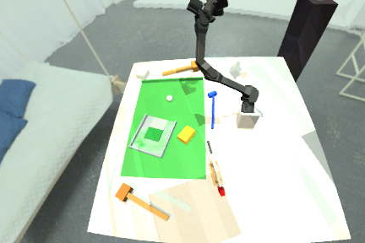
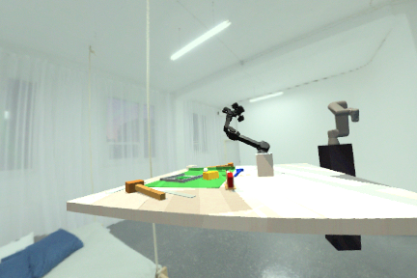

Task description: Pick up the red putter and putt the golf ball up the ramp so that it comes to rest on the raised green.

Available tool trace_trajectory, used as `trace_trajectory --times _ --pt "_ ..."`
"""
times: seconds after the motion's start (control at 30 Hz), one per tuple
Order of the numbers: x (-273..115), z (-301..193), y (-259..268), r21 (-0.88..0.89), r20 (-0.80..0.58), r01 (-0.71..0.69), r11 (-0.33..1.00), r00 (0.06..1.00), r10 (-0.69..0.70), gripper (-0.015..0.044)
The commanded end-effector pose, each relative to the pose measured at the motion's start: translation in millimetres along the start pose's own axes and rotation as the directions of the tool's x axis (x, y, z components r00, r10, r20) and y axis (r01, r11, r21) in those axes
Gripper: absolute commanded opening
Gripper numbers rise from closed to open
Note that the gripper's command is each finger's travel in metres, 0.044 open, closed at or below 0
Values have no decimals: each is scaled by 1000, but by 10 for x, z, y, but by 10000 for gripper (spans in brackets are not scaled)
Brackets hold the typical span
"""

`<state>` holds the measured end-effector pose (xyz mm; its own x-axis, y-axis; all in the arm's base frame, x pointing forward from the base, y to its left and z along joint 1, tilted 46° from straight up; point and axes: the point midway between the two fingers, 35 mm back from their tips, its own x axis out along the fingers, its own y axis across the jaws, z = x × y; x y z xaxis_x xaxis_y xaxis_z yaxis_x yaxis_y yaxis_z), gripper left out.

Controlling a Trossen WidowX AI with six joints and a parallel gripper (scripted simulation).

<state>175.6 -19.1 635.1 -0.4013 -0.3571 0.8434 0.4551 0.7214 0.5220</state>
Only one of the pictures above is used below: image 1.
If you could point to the blue golf putter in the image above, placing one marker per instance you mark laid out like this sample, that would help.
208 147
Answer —
213 94

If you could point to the yellow block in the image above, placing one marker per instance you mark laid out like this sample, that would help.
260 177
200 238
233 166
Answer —
186 135

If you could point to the green flat mat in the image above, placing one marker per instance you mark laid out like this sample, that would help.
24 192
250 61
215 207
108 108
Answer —
180 161

